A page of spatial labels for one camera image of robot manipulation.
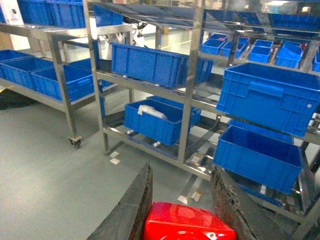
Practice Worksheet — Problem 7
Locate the steel cart left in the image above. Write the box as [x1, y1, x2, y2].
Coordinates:
[0, 22, 133, 150]

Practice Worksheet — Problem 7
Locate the blue crate with white bag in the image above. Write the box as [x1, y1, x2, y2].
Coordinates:
[123, 98, 202, 147]

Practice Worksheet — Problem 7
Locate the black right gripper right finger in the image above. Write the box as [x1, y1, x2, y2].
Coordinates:
[210, 165, 288, 240]

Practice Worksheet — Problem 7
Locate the blue crate on cart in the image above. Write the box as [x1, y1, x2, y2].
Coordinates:
[30, 64, 116, 102]

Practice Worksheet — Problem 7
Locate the red toy block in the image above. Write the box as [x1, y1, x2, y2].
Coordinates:
[143, 201, 237, 240]

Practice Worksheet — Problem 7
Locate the white plastic bag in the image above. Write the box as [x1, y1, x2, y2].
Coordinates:
[137, 104, 168, 120]

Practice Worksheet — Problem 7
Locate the large blue target crate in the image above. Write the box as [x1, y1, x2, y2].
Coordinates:
[216, 63, 320, 137]

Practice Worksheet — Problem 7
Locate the long blue crate middle shelf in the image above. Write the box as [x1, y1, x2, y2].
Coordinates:
[109, 41, 215, 89]

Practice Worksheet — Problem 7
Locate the steel shelf rack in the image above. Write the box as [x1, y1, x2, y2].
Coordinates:
[82, 0, 320, 240]

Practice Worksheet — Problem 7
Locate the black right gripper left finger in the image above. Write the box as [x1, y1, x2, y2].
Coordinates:
[88, 162, 153, 240]

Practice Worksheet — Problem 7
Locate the blue crate below target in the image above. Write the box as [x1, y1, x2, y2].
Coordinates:
[213, 125, 303, 194]

